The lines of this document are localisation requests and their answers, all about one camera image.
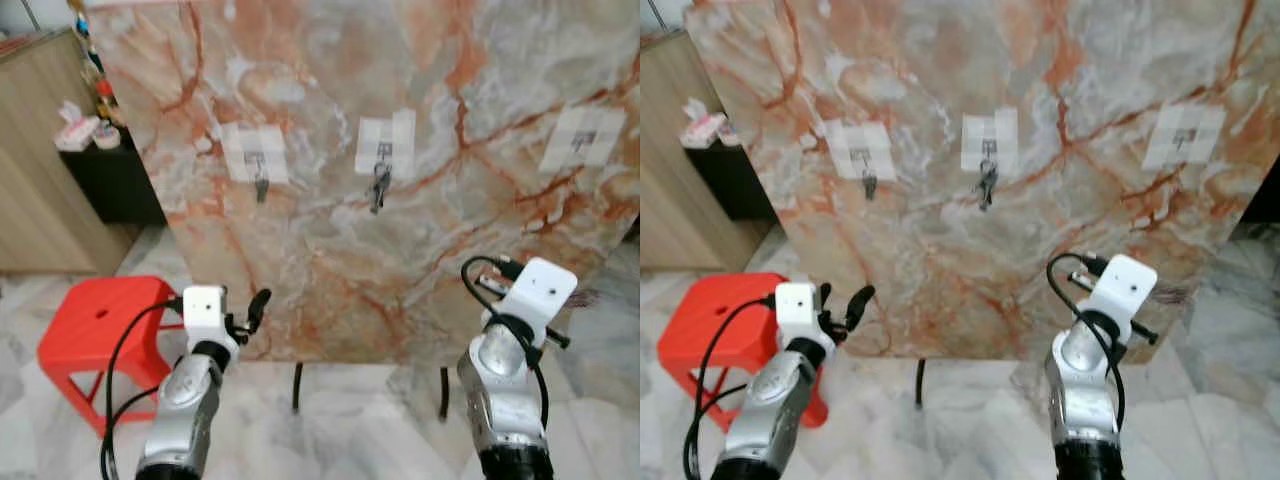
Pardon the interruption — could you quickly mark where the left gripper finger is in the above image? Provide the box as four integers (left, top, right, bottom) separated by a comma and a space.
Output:
845, 284, 877, 333
246, 287, 274, 335

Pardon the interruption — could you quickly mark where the taped metal hook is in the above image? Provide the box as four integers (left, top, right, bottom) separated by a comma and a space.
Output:
1141, 103, 1227, 171
960, 106, 1020, 176
538, 104, 627, 173
355, 108, 417, 183
825, 120, 894, 183
220, 122, 291, 186

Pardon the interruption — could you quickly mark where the red plastic stool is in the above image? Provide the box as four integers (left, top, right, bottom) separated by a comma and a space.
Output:
656, 271, 832, 432
37, 274, 193, 439

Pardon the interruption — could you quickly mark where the light wooden cabinet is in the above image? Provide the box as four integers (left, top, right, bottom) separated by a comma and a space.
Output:
640, 29, 777, 272
0, 29, 143, 277

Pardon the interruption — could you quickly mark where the orange marble board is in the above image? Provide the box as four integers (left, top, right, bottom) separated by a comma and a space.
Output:
684, 0, 1280, 362
84, 0, 641, 364

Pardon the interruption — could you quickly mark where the large key bunch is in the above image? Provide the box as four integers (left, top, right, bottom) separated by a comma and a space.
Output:
368, 162, 393, 216
976, 160, 1001, 212

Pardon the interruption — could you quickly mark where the black sideboard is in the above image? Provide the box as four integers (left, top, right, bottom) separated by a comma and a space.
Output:
683, 138, 780, 224
57, 124, 170, 227

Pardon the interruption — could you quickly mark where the floral tissue pack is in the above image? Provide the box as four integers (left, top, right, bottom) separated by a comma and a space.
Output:
54, 99, 102, 152
682, 97, 730, 150

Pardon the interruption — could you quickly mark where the clear jar with red lid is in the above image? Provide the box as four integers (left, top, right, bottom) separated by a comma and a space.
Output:
96, 78, 127, 127

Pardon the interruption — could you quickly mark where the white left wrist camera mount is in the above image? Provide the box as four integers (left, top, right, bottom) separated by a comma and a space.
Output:
775, 282, 836, 351
182, 285, 242, 353

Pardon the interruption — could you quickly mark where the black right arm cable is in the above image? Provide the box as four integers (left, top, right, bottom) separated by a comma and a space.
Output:
1046, 251, 1128, 431
460, 255, 551, 431

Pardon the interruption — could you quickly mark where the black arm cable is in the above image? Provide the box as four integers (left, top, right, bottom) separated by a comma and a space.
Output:
1046, 251, 1128, 431
682, 293, 779, 480
99, 296, 187, 480
460, 255, 551, 431

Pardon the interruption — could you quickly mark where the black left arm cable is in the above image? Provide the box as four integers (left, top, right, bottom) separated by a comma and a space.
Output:
99, 296, 187, 480
682, 293, 779, 480

